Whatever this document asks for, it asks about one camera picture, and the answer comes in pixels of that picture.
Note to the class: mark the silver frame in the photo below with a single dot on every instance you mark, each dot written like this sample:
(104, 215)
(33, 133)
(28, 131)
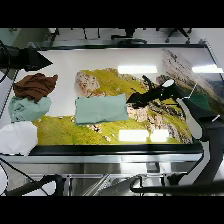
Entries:
(100, 160)

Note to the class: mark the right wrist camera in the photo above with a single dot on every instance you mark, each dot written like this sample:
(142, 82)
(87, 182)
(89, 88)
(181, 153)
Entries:
(149, 83)

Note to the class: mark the pale green shirt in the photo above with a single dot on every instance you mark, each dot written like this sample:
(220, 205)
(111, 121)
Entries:
(101, 110)

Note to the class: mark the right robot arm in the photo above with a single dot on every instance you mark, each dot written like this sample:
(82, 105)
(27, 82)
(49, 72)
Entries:
(210, 133)

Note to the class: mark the brown garment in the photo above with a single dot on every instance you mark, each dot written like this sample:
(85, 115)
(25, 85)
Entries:
(35, 86)

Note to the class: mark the white garment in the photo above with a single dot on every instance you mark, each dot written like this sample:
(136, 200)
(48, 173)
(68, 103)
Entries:
(18, 138)

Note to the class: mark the pale green garment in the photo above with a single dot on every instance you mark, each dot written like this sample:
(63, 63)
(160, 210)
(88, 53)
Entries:
(28, 110)

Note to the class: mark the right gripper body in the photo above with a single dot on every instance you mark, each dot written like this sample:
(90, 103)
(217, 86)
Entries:
(150, 96)

